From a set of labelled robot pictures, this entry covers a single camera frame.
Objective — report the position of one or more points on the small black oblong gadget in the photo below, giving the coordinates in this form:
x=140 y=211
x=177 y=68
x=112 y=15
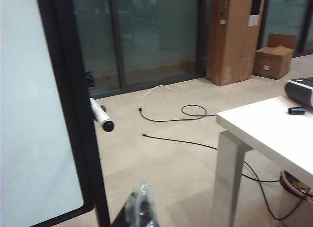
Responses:
x=296 y=110

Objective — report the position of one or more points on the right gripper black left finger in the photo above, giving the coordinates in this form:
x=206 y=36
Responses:
x=124 y=212

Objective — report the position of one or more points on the white whiteboard with black frame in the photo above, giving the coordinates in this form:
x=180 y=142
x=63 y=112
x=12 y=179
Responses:
x=29 y=102

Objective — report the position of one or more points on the small open cardboard box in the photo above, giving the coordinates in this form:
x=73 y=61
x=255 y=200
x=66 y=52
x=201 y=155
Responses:
x=271 y=63

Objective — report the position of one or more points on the tall brown cardboard box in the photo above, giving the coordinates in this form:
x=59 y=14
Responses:
x=227 y=41

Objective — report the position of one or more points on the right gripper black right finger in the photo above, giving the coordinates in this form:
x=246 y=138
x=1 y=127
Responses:
x=146 y=207

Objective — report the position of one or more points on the small black door hardware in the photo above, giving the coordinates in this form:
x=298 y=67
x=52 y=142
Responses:
x=90 y=79

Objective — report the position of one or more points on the black and white printer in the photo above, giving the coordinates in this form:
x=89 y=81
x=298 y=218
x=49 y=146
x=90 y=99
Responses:
x=299 y=90

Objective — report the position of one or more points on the white table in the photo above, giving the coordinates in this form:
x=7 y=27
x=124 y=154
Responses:
x=269 y=131

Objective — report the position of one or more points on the black whiteboard stand post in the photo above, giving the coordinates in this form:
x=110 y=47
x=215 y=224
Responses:
x=97 y=175

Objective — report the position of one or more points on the dark-framed glass partition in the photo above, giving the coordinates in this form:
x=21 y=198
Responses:
x=159 y=41

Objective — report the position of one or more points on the white marker pen black cap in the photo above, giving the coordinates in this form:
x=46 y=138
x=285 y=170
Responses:
x=101 y=115

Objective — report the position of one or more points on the pink-rimmed waste bin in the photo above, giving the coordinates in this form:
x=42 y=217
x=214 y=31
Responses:
x=293 y=185

